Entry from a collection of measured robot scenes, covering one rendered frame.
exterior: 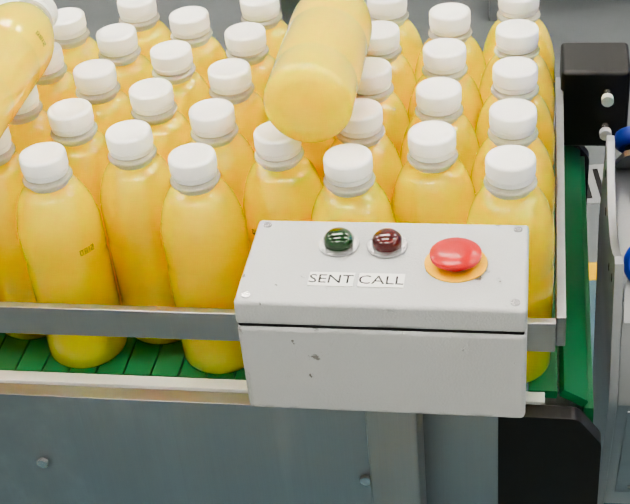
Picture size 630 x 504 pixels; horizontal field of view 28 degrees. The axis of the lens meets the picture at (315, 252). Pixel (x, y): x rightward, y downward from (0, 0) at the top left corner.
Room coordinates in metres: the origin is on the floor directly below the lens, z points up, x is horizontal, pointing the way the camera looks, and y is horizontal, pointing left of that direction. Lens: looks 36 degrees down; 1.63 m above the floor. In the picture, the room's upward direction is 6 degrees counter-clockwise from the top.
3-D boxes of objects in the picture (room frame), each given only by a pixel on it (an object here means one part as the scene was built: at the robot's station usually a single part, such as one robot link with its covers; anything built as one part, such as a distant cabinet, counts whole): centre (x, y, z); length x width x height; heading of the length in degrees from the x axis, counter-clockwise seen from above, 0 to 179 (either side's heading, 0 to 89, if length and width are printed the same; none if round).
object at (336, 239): (0.73, -0.02, 1.11); 0.02 x 0.02 x 0.01
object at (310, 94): (0.96, -0.03, 1.14); 0.19 x 0.07 x 0.07; 168
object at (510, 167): (0.81, -0.16, 1.10); 0.04 x 0.04 x 0.02
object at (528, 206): (0.81, -0.16, 1.00); 0.07 x 0.07 x 0.19
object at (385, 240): (0.73, -0.05, 1.11); 0.02 x 0.02 x 0.01
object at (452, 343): (0.71, -0.05, 1.05); 0.20 x 0.10 x 0.10; 78
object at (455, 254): (0.70, -0.10, 1.11); 0.04 x 0.04 x 0.01
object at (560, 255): (0.97, -0.23, 0.96); 0.40 x 0.01 x 0.03; 168
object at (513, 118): (0.89, -0.17, 1.10); 0.04 x 0.04 x 0.02
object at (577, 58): (1.15, -0.31, 0.95); 0.10 x 0.07 x 0.10; 168
